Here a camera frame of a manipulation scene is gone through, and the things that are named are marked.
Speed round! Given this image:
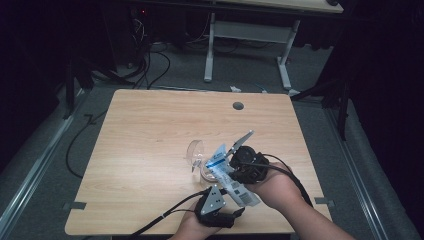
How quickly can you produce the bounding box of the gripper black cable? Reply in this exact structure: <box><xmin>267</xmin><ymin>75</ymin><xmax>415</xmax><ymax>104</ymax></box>
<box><xmin>238</xmin><ymin>152</ymin><xmax>315</xmax><ymax>208</ymax></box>
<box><xmin>130</xmin><ymin>188</ymin><xmax>213</xmax><ymax>240</ymax></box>

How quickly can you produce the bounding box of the black tripod stand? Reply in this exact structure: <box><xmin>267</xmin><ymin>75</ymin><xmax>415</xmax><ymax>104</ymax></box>
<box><xmin>291</xmin><ymin>78</ymin><xmax>352</xmax><ymax>142</ymax></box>

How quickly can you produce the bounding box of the person's left hand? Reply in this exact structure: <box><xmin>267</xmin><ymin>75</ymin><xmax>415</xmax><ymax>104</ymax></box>
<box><xmin>169</xmin><ymin>209</ymin><xmax>224</xmax><ymax>240</ymax></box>

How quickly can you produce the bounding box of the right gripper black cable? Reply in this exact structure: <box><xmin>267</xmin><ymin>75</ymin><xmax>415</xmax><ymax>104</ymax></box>
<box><xmin>238</xmin><ymin>152</ymin><xmax>315</xmax><ymax>208</ymax></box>

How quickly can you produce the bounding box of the white and blue packet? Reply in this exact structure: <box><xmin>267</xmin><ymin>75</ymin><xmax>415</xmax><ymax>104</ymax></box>
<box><xmin>204</xmin><ymin>143</ymin><xmax>262</xmax><ymax>208</ymax></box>

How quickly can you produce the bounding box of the dark computer case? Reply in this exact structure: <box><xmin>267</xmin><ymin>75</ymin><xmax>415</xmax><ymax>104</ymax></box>
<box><xmin>106</xmin><ymin>3</ymin><xmax>152</xmax><ymax>69</ymax></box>

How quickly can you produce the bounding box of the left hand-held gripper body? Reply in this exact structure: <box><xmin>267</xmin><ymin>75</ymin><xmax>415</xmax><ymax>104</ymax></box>
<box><xmin>194</xmin><ymin>184</ymin><xmax>236</xmax><ymax>229</ymax></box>

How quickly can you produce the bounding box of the metal floor rail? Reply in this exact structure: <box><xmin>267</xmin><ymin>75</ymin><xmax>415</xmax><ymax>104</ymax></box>
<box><xmin>324</xmin><ymin>106</ymin><xmax>389</xmax><ymax>240</ymax></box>
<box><xmin>0</xmin><ymin>89</ymin><xmax>88</xmax><ymax>234</ymax></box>

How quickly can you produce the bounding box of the desk with white legs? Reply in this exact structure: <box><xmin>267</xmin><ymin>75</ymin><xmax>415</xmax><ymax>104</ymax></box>
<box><xmin>133</xmin><ymin>0</ymin><xmax>345</xmax><ymax>92</ymax></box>

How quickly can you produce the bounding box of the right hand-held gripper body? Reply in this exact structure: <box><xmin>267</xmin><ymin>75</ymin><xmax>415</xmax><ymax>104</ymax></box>
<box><xmin>224</xmin><ymin>129</ymin><xmax>270</xmax><ymax>185</ymax></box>

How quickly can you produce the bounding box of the bundle of black cables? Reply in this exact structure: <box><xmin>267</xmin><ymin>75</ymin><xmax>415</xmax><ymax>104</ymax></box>
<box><xmin>128</xmin><ymin>16</ymin><xmax>172</xmax><ymax>90</ymax></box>

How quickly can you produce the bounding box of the black floor cable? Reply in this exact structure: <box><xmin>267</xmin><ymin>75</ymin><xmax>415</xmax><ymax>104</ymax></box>
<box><xmin>65</xmin><ymin>109</ymin><xmax>109</xmax><ymax>180</ymax></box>

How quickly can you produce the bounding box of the person's right hand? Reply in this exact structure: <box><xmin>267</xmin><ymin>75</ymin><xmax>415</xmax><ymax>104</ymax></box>
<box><xmin>247</xmin><ymin>162</ymin><xmax>302</xmax><ymax>212</ymax></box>

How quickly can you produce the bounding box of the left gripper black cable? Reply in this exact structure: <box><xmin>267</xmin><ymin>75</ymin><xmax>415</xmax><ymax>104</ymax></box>
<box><xmin>130</xmin><ymin>188</ymin><xmax>213</xmax><ymax>240</ymax></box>

